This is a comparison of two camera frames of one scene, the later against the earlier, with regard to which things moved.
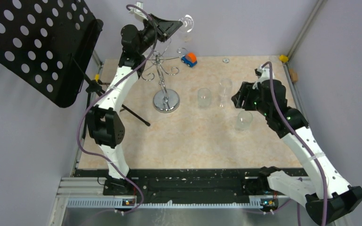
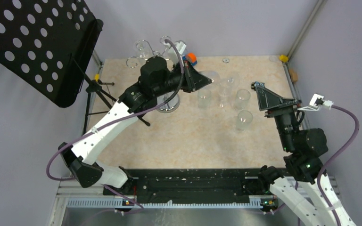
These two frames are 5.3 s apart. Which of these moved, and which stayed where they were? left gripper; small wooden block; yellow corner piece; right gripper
Moved: left gripper; right gripper
Stayed: yellow corner piece; small wooden block
